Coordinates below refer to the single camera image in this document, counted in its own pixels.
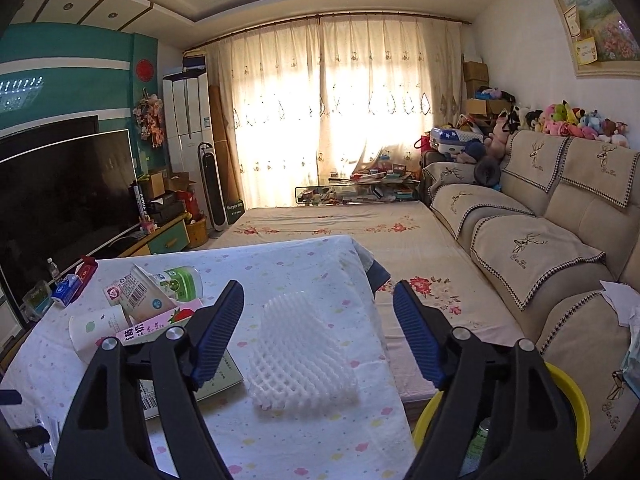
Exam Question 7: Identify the white paper cup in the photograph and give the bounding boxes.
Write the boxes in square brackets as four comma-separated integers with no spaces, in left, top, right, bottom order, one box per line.
[68,305,133,366]

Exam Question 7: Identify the white tower fan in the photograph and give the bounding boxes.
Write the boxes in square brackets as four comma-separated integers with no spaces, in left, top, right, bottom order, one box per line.
[197,141,228,233]

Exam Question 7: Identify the green booklet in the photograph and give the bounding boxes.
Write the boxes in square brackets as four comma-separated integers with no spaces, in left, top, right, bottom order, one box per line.
[137,347,244,421]

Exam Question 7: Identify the pink plush doll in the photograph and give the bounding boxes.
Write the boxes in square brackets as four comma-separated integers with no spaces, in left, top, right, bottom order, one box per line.
[487,120,508,153]

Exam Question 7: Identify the glass coffee table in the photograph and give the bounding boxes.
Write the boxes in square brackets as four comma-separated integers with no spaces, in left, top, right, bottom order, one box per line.
[294,175,421,206]

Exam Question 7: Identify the artificial flower decoration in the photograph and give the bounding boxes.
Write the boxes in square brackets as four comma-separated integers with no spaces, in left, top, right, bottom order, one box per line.
[132,87,166,148]

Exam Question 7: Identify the row of plush toys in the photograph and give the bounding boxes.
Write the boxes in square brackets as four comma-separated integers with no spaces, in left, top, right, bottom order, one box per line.
[492,100,631,148]

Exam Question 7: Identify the yellow trash bin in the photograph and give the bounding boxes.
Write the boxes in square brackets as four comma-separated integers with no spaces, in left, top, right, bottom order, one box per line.
[411,360,591,480]

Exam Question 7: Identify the white standing air conditioner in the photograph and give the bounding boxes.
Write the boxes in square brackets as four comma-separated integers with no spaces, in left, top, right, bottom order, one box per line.
[162,71,216,211]

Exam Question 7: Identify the pink strawberry milk carton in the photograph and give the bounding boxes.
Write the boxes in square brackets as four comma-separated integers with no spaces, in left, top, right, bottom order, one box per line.
[115,297,203,347]

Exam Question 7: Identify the cream embroidered curtain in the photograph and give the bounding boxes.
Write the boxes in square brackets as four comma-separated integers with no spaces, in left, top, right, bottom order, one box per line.
[200,15,463,208]

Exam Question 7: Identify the blue cloth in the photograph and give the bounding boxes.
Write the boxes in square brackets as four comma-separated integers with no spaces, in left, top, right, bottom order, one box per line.
[367,255,391,293]

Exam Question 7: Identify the stack of cardboard boxes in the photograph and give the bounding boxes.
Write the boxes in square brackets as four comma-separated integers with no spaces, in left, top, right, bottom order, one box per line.
[462,61,511,116]

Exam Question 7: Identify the blue star print case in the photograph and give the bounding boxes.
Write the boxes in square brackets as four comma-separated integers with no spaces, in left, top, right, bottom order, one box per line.
[430,127,483,156]

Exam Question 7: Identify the white foam fruit net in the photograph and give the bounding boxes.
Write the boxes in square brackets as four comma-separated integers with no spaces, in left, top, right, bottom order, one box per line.
[247,292,361,411]

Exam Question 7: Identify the drink can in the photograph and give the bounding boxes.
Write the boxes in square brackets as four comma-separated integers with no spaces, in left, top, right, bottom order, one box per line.
[460,417,493,476]

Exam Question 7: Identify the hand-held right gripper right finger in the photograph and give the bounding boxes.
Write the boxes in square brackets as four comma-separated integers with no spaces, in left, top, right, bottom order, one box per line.
[392,280,586,480]

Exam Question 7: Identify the wooden television cabinet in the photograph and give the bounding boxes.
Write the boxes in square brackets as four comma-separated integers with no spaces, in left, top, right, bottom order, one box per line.
[120,215,191,258]

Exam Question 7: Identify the blue tissue pack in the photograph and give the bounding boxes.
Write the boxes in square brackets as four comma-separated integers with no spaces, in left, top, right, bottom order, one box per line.
[51,274,83,307]

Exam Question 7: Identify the beige sofa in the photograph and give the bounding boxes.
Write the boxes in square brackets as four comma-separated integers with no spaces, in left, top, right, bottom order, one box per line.
[422,130,640,476]

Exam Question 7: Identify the rolled bamboo mat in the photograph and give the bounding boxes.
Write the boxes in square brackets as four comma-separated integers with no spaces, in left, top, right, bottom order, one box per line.
[207,85,243,211]

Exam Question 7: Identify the white pill bottle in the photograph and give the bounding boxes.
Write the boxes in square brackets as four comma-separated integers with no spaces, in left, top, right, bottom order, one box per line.
[103,265,178,321]

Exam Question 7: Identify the floral sheet mattress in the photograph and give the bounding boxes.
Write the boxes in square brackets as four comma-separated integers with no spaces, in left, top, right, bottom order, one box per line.
[200,200,526,396]

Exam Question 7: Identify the framed flower painting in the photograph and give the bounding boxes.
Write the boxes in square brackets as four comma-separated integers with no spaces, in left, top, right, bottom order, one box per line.
[549,0,640,78]

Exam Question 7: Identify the white paper sheets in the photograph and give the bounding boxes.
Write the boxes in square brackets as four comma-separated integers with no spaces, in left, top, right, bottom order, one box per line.
[600,280,640,326]

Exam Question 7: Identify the dotted white tablecloth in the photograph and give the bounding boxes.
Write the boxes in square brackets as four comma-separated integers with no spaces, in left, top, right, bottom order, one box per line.
[0,234,416,480]

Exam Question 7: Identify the black television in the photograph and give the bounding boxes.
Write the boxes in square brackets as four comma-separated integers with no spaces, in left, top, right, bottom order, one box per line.
[0,115,138,311]

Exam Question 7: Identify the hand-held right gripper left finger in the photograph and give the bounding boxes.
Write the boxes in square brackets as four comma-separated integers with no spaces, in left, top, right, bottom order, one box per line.
[52,280,246,480]

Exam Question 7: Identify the clear bottle with green bands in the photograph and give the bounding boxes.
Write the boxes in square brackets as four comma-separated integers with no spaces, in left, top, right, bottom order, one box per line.
[155,266,203,303]

